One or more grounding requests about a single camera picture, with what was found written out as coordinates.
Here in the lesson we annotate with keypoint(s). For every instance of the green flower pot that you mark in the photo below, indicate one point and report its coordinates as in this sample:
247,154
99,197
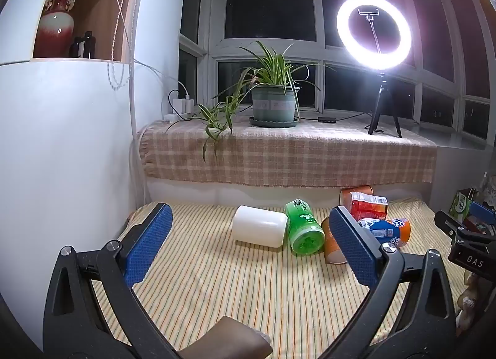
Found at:
273,105

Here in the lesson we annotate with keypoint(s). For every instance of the phone clip holder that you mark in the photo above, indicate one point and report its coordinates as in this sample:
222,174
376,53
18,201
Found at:
368,12

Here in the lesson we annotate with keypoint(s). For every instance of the plain orange cup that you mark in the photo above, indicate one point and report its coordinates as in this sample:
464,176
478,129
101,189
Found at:
332,244

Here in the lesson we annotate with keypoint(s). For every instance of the dark green pot saucer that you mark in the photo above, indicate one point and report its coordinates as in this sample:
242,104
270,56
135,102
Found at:
273,123

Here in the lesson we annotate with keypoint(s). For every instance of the white niche cabinet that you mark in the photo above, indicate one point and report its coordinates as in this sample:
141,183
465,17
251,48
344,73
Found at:
69,130

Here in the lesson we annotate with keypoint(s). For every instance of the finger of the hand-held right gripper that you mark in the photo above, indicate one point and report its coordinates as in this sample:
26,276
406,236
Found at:
447,222
483,212

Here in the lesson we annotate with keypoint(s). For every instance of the white plastic cup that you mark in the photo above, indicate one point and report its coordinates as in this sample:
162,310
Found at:
259,229

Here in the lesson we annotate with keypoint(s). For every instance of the white charger plug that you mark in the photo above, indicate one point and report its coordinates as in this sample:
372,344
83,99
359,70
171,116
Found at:
189,103
179,105

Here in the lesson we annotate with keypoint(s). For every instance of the plaid cloth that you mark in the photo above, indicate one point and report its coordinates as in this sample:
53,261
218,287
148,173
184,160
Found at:
290,153

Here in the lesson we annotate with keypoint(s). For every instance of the black tripod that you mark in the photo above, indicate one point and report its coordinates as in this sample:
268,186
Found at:
381,105

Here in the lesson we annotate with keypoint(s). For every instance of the small dark bottle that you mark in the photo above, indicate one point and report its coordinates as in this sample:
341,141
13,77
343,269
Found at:
76,48

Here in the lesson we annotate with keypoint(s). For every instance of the white power strip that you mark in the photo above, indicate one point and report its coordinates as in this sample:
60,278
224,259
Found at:
172,116

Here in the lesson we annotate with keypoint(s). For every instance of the green paper bag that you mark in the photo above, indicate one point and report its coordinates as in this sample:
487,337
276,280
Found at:
461,202

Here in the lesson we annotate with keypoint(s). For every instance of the striped bed sheet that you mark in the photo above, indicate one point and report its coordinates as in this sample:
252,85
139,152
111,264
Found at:
232,285

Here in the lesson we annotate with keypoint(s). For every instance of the brown leather cushion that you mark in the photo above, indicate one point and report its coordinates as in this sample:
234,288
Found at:
232,339

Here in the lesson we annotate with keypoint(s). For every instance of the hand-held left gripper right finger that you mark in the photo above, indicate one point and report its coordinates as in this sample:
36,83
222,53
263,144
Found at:
356,246

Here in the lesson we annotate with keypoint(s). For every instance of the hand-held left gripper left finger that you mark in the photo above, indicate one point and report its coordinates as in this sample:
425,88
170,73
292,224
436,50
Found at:
149,243

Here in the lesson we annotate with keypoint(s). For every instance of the beige plush toy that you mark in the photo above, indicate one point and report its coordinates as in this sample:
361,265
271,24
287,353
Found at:
467,304

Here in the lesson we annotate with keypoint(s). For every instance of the spider plant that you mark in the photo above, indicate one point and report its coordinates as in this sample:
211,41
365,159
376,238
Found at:
271,68

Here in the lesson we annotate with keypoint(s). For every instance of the white window frame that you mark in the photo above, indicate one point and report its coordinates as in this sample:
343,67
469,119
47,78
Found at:
321,49

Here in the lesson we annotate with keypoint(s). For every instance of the red and white vase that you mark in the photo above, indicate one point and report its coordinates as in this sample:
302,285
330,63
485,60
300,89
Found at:
58,14

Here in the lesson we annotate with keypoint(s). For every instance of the green plastic bottle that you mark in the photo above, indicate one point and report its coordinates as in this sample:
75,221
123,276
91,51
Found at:
304,229

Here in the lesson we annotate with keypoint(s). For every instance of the orange cup with blue label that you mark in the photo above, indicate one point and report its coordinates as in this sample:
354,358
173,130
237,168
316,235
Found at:
385,232

